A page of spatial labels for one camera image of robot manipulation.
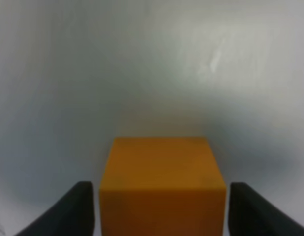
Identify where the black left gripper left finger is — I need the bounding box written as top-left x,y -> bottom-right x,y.
17,181 -> 95,236

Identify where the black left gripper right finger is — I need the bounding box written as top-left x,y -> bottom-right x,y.
228,182 -> 304,236

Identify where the orange block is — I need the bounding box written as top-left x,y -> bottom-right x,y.
99,137 -> 226,236

